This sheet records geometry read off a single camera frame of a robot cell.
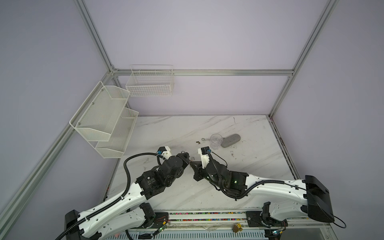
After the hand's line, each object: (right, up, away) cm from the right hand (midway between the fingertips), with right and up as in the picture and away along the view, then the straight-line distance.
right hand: (188, 164), depth 70 cm
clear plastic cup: (+18, +9, +33) cm, 39 cm away
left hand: (0, +4, +1) cm, 4 cm away
